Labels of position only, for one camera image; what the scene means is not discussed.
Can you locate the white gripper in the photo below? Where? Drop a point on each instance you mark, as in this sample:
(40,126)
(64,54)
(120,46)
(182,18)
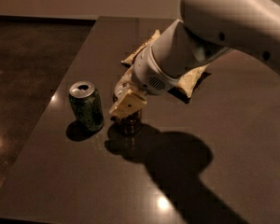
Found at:
(145,72)

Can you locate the orange soda can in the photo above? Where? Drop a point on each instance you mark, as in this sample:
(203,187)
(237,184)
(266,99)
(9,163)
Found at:
(131,124)

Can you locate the sea salt chip bag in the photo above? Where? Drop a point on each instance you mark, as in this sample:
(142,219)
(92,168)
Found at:
(185,84)

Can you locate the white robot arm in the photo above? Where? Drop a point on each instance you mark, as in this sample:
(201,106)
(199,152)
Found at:
(207,29)

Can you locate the green soda can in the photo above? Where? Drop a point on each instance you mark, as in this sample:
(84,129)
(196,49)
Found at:
(86,104)

